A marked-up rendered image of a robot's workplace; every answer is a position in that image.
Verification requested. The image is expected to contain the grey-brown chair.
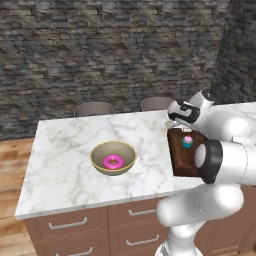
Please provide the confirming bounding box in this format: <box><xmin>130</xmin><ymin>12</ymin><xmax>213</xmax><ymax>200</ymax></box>
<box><xmin>140</xmin><ymin>96</ymin><xmax>175</xmax><ymax>113</ymax></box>
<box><xmin>73</xmin><ymin>101</ymin><xmax>115</xmax><ymax>118</ymax></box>

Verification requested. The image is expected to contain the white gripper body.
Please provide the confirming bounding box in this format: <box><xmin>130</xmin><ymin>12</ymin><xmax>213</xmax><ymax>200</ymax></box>
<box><xmin>165</xmin><ymin>119</ymin><xmax>193</xmax><ymax>133</ymax></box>

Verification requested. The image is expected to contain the brown wooden tray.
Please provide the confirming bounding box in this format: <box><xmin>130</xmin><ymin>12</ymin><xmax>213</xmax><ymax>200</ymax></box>
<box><xmin>166</xmin><ymin>127</ymin><xmax>210</xmax><ymax>178</ymax></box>

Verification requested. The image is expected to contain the silver drawer handle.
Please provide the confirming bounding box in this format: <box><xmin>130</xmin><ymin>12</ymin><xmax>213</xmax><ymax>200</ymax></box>
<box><xmin>125</xmin><ymin>234</ymin><xmax>161</xmax><ymax>247</ymax></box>
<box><xmin>127</xmin><ymin>208</ymin><xmax>157</xmax><ymax>217</ymax></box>
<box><xmin>55</xmin><ymin>246</ymin><xmax>94</xmax><ymax>256</ymax></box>
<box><xmin>48</xmin><ymin>216</ymin><xmax>89</xmax><ymax>231</ymax></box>

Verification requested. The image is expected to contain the pink donut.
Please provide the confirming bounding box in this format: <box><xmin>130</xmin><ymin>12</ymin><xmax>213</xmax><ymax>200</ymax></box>
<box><xmin>102</xmin><ymin>153</ymin><xmax>125</xmax><ymax>170</ymax></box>

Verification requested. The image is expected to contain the pink and teal cupcake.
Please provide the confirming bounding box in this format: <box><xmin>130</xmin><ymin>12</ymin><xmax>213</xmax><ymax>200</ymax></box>
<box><xmin>181</xmin><ymin>134</ymin><xmax>194</xmax><ymax>150</ymax></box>

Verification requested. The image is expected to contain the brown drawer front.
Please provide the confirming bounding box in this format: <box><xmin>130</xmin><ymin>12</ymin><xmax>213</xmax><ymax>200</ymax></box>
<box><xmin>24</xmin><ymin>206</ymin><xmax>110</xmax><ymax>243</ymax></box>
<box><xmin>32</xmin><ymin>231</ymin><xmax>111</xmax><ymax>256</ymax></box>
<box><xmin>108</xmin><ymin>221</ymin><xmax>170</xmax><ymax>256</ymax></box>
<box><xmin>107</xmin><ymin>196</ymin><xmax>168</xmax><ymax>229</ymax></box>

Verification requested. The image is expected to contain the beige bowl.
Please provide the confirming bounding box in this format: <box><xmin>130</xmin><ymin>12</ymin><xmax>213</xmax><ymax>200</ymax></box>
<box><xmin>90</xmin><ymin>140</ymin><xmax>137</xmax><ymax>177</ymax></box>

